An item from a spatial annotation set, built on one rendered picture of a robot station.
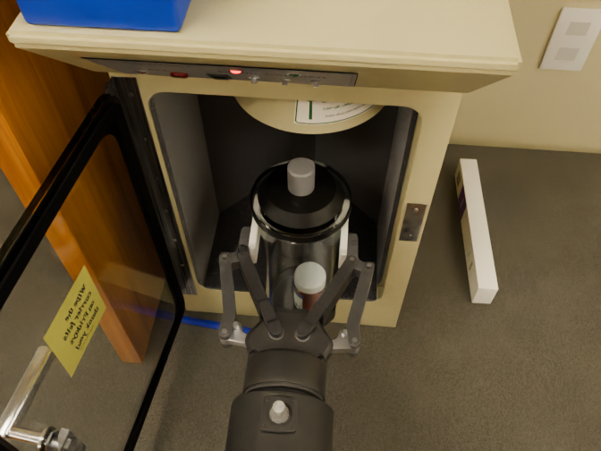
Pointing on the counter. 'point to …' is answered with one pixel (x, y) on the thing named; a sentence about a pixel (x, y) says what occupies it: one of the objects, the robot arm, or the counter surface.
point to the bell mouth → (308, 114)
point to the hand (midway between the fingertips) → (300, 225)
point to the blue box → (107, 13)
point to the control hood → (313, 40)
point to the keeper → (412, 222)
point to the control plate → (228, 72)
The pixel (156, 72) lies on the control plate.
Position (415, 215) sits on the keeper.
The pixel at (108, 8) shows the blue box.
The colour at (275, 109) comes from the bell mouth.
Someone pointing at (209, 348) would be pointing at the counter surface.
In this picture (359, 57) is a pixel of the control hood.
